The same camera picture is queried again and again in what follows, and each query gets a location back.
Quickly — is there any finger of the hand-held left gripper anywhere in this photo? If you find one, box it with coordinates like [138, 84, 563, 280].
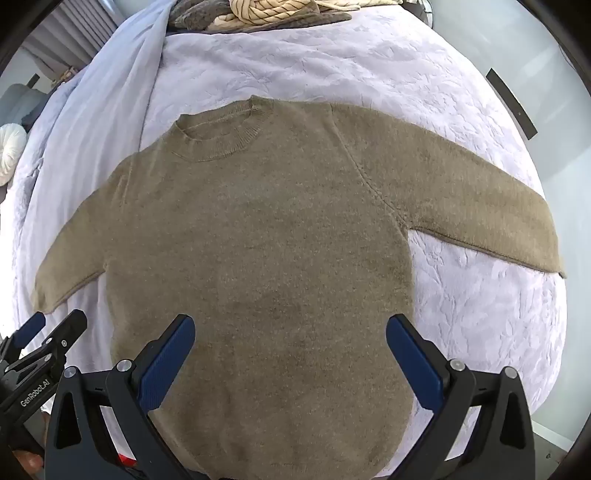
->
[0, 311, 47, 370]
[9, 310, 88, 376]

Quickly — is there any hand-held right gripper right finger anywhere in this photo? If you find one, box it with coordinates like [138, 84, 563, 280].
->
[385, 314, 536, 480]

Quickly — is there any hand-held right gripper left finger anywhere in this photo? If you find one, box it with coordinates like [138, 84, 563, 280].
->
[44, 314, 204, 480]

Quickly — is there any olive brown knit sweater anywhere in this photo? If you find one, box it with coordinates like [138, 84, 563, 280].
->
[31, 95, 568, 478]

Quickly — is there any round white cushion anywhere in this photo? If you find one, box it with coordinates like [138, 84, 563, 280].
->
[0, 124, 27, 185]

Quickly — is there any light blue duvet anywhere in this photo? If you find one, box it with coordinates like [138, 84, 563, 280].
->
[11, 0, 178, 324]

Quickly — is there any grey upholstered chair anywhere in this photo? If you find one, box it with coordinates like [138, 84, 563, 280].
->
[0, 83, 47, 126]

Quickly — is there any black flat panel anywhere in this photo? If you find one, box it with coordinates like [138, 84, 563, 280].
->
[486, 68, 539, 139]

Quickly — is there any grey curtain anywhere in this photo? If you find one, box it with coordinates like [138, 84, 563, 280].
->
[21, 0, 134, 77]

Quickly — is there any white quilted bed cover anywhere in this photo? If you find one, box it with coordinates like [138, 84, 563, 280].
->
[9, 9, 568, 416]

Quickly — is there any grey knit cloth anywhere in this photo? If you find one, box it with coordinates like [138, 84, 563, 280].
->
[167, 0, 354, 34]

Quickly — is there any beige cloth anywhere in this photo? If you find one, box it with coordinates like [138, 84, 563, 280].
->
[316, 0, 402, 14]

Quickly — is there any cream cable knit sweater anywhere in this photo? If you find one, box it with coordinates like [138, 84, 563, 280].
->
[205, 0, 324, 31]

